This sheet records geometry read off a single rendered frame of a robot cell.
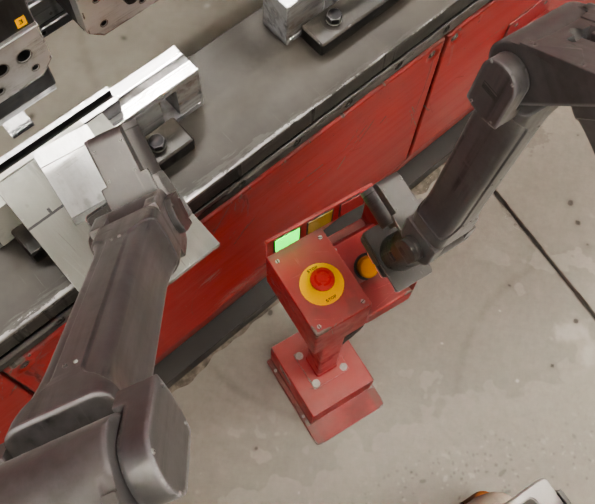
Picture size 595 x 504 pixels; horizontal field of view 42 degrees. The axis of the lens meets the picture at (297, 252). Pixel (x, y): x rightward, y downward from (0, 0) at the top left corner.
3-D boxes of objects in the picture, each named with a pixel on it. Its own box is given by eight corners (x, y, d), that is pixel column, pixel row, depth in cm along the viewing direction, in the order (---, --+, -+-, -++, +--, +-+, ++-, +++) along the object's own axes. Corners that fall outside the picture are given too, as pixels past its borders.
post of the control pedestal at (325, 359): (317, 377, 185) (332, 309, 134) (305, 358, 186) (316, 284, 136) (336, 365, 186) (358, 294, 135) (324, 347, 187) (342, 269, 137)
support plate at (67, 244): (110, 331, 98) (108, 328, 97) (-5, 190, 105) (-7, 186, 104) (220, 245, 103) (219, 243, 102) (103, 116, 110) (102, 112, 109)
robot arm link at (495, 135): (528, 94, 59) (628, 35, 62) (482, 41, 61) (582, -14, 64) (411, 279, 99) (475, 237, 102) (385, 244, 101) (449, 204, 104)
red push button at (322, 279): (317, 301, 123) (318, 294, 119) (304, 281, 124) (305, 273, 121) (338, 289, 124) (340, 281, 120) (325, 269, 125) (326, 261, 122)
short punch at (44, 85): (-5, 136, 98) (-33, 94, 89) (-14, 126, 98) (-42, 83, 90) (60, 93, 100) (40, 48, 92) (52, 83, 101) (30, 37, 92)
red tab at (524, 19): (506, 50, 169) (516, 29, 162) (500, 44, 169) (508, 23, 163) (552, 14, 173) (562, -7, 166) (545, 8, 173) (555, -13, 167)
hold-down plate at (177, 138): (36, 264, 113) (30, 257, 110) (15, 238, 115) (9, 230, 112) (196, 148, 121) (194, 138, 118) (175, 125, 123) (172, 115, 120)
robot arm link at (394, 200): (418, 261, 96) (471, 227, 98) (369, 183, 96) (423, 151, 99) (388, 274, 107) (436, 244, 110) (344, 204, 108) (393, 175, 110)
